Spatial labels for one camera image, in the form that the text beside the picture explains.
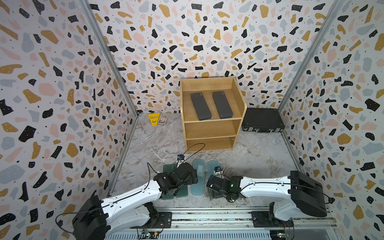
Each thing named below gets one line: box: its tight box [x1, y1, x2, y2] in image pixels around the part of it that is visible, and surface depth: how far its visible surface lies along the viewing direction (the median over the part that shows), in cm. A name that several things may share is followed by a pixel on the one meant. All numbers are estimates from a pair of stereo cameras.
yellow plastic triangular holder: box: [148, 112, 161, 127], surface depth 119 cm
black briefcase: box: [241, 107, 285, 134], surface depth 112 cm
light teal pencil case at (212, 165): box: [207, 160, 221, 180], surface depth 96 cm
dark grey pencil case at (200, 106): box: [190, 92, 212, 121], surface depth 81 cm
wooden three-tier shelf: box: [180, 76, 247, 153], surface depth 89 cm
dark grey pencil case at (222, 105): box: [212, 91, 234, 119], surface depth 84 cm
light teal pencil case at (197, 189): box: [190, 159, 205, 196], surface depth 90 cm
